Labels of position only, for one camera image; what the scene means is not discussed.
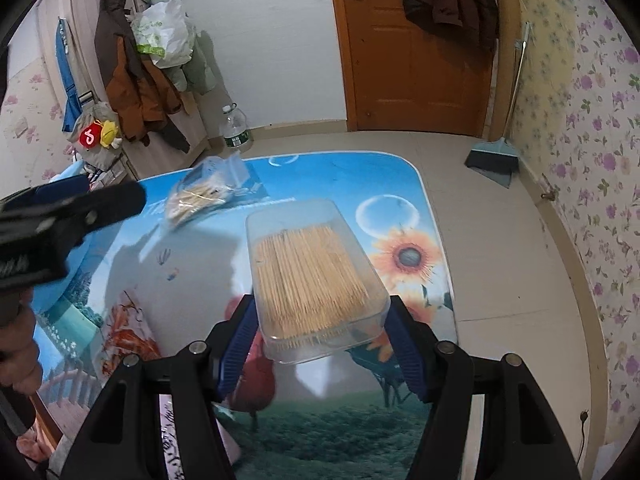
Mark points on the grey broom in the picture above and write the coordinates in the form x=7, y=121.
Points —
x=492, y=160

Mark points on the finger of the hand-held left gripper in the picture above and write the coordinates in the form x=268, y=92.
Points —
x=45, y=194
x=100, y=207

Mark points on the picture printed desktop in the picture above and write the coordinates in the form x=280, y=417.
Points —
x=325, y=190

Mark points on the clear box of toothpicks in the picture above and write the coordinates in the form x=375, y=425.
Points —
x=315, y=280

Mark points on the brass door stopper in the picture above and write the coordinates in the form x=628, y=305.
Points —
x=547, y=194

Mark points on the grey canvas bag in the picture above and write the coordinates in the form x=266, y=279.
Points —
x=97, y=157

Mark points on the yellow plush pendant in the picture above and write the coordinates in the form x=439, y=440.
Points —
x=107, y=132

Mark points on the brown and orange jacket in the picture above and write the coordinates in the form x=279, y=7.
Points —
x=130, y=85

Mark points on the clear bag of cotton swabs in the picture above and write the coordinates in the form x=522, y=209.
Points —
x=200, y=195

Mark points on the large clear water bottle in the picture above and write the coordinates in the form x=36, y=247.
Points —
x=235, y=127

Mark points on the brown wooden door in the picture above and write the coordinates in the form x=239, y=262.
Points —
x=415, y=70

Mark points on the white plastic bag green print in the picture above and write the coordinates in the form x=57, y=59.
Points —
x=165, y=35

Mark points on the red plush pendant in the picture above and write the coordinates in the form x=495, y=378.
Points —
x=89, y=136

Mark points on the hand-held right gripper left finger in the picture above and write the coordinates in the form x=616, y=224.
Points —
x=237, y=340

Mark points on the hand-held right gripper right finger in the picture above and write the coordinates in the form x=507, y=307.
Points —
x=407, y=350

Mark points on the person's left hand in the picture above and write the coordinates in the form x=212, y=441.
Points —
x=20, y=360

